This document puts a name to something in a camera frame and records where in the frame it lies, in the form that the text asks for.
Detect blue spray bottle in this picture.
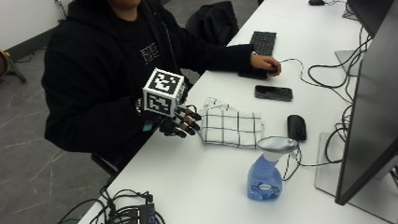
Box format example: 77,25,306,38
246,135,300,203

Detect black cable by spray bottle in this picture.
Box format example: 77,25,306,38
281,146,344,182

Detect thin cable of flat device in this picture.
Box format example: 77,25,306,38
277,57,353,105

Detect large black monitor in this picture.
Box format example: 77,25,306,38
333,6,398,207

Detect black smartphone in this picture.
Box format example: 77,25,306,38
254,84,294,103

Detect black jacket on chair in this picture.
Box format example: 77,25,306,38
184,0,240,48

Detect person in black hoodie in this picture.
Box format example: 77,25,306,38
40,0,284,171

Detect small black monitor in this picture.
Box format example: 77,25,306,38
346,0,396,39

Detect black hub box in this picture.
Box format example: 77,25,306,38
111,203,159,224

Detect black keyboard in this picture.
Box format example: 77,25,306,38
249,30,278,58

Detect white checked cloth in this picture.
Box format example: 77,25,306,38
199,96,265,149

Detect tangle of black hub cables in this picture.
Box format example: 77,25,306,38
56,178,167,224

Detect black computer mouse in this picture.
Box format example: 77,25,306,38
286,114,309,142

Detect wooden stool with black legs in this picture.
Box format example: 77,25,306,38
0,48,28,85

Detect white cube with black markers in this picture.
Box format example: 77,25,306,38
143,67,187,119

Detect bundle of black monitor cables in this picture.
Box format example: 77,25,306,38
306,26,373,164

